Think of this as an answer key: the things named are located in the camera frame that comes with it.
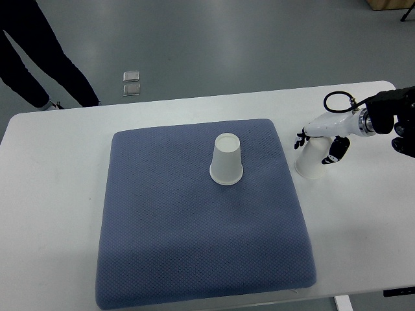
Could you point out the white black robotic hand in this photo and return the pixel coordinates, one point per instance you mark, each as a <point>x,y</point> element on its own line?
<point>337,126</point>

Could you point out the white paper cup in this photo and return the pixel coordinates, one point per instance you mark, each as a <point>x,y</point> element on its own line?
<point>309,163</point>
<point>226,165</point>

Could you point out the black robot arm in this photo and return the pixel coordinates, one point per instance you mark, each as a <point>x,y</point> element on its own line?
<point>387,110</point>

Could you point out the black tripod leg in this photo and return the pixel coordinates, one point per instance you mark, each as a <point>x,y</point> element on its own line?
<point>406,14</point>

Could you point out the brown cardboard box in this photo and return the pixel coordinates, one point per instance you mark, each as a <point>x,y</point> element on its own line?
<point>389,4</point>

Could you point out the white paper cup on cushion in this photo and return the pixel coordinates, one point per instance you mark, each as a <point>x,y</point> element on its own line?
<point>226,165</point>

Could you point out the black table control panel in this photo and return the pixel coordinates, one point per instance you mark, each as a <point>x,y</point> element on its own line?
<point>399,292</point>

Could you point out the white table leg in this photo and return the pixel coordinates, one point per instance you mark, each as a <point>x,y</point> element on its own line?
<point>343,303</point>

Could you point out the blue mesh cushion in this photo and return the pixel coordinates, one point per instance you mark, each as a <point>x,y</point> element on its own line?
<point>170,233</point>

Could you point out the lower metal floor plate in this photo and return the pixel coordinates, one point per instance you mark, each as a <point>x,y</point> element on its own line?
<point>132,89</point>

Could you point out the metal floor plate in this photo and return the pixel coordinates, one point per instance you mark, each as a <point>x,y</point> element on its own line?
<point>132,89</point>
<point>131,76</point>

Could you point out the upper metal floor plate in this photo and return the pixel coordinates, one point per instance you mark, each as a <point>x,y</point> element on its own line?
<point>131,76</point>

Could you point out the person in black trousers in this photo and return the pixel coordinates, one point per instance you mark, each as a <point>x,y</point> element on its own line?
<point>26,24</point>

